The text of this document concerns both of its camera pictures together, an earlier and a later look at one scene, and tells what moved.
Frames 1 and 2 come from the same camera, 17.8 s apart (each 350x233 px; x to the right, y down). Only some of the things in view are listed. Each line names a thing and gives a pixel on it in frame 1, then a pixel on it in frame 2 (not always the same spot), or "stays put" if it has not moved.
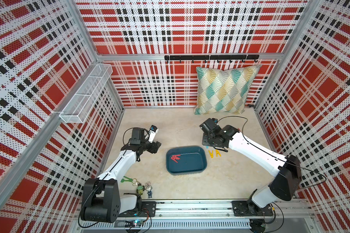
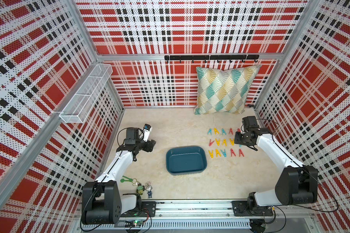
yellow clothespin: [217, 153] stays put
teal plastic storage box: [183, 160] stays put
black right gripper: [204, 141] → [237, 140]
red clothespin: [174, 157] → [232, 152]
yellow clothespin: [211, 154] stays put
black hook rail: [205, 58] stays put
